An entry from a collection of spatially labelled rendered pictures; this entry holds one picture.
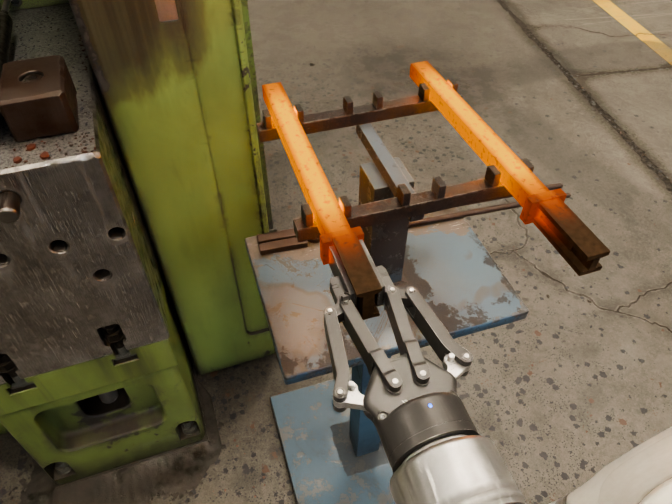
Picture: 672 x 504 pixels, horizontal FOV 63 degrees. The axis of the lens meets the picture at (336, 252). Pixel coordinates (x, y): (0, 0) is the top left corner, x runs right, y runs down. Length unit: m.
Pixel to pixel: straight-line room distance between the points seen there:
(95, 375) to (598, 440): 1.23
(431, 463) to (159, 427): 1.07
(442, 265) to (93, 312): 0.61
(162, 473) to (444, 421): 1.15
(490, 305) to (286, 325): 0.32
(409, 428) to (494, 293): 0.51
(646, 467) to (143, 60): 0.87
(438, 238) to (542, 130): 1.68
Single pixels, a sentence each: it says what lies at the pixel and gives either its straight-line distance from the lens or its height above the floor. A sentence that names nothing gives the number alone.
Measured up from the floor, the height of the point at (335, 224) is 0.95.
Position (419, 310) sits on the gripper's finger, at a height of 0.95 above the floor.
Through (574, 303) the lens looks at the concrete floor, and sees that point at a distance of 1.90.
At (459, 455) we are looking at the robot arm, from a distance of 0.43.
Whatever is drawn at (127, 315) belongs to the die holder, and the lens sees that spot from 1.07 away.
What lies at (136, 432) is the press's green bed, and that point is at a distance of 1.43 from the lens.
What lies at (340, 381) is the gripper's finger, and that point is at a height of 0.95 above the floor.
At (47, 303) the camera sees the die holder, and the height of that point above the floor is 0.65.
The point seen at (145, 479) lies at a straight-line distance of 1.53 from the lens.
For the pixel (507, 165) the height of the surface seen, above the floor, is 0.95.
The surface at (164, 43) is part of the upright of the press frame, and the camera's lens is 0.98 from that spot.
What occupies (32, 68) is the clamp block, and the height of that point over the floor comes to 0.98.
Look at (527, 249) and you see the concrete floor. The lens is 2.01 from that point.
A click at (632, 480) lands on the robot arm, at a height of 1.07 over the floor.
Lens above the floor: 1.37
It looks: 46 degrees down
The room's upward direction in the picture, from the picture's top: straight up
